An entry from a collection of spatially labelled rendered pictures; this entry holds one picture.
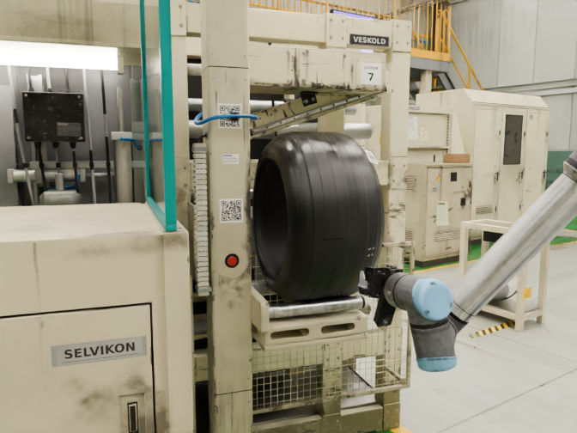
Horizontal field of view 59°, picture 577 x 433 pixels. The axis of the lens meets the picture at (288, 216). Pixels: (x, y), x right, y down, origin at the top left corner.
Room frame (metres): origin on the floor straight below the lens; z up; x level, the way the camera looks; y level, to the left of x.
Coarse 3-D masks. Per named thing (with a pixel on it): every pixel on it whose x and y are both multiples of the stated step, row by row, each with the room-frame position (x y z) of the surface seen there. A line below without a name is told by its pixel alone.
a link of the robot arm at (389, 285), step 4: (400, 272) 1.24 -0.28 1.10; (392, 276) 1.24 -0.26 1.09; (396, 276) 1.22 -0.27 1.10; (400, 276) 1.21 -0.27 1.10; (388, 280) 1.23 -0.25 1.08; (392, 280) 1.22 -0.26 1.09; (396, 280) 1.20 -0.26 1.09; (388, 284) 1.22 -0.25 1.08; (392, 284) 1.20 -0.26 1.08; (384, 288) 1.23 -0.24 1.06; (388, 288) 1.22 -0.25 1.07; (392, 288) 1.20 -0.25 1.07; (384, 292) 1.23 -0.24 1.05; (388, 292) 1.20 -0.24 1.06; (388, 296) 1.22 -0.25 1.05; (388, 300) 1.22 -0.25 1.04; (392, 300) 1.20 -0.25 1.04; (392, 304) 1.21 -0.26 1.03
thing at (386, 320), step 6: (384, 300) 1.27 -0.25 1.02; (378, 306) 1.30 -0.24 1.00; (384, 306) 1.28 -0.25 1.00; (390, 306) 1.29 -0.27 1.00; (378, 312) 1.30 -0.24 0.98; (384, 312) 1.29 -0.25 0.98; (390, 312) 1.30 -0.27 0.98; (378, 318) 1.30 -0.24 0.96; (384, 318) 1.30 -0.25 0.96; (390, 318) 1.31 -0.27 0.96; (378, 324) 1.30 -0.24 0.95; (384, 324) 1.31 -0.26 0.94; (390, 324) 1.32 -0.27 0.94
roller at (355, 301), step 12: (312, 300) 1.60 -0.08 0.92; (324, 300) 1.60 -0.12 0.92; (336, 300) 1.61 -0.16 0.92; (348, 300) 1.62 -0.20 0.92; (360, 300) 1.63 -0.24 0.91; (276, 312) 1.54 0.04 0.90; (288, 312) 1.55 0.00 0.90; (300, 312) 1.56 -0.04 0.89; (312, 312) 1.58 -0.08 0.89; (324, 312) 1.60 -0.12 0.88
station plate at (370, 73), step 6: (366, 66) 2.01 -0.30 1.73; (372, 66) 2.01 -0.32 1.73; (378, 66) 2.02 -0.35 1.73; (366, 72) 2.01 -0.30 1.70; (372, 72) 2.01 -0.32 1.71; (378, 72) 2.02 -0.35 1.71; (366, 78) 2.01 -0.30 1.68; (372, 78) 2.01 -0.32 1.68; (378, 78) 2.02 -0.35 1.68; (372, 84) 2.01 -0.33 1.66; (378, 84) 2.02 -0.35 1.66
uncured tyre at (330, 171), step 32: (288, 160) 1.55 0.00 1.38; (320, 160) 1.53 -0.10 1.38; (352, 160) 1.56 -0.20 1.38; (256, 192) 1.88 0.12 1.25; (288, 192) 1.51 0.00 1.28; (320, 192) 1.47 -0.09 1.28; (352, 192) 1.50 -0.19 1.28; (256, 224) 1.88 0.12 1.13; (288, 224) 1.50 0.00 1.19; (320, 224) 1.45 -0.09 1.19; (352, 224) 1.48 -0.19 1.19; (288, 256) 1.51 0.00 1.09; (320, 256) 1.46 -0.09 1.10; (352, 256) 1.49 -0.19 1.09; (288, 288) 1.55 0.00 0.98; (320, 288) 1.53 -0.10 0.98; (352, 288) 1.58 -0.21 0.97
